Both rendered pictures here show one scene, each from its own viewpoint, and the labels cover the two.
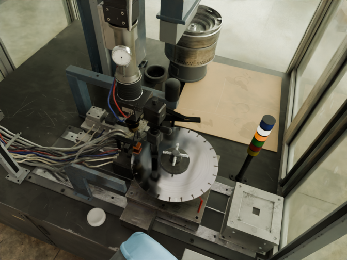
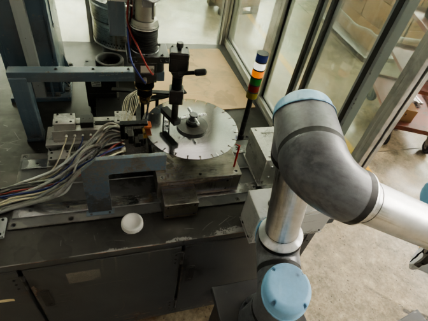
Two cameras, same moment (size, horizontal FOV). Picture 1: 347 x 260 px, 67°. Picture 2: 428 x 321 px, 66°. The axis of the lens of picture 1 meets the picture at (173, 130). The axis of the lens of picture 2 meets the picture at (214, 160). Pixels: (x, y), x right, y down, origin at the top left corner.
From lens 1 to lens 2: 0.54 m
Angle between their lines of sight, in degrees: 27
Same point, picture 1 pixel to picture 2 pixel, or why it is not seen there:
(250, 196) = (267, 134)
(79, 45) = not seen: outside the picture
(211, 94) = (166, 78)
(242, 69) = not seen: hidden behind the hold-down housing
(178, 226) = (219, 193)
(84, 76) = (38, 73)
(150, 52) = (69, 55)
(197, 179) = (223, 132)
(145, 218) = (190, 194)
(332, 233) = (363, 93)
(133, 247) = (296, 95)
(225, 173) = not seen: hidden behind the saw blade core
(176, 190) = (213, 147)
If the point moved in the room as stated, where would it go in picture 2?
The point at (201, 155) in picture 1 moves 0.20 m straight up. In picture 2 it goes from (211, 114) to (219, 66)
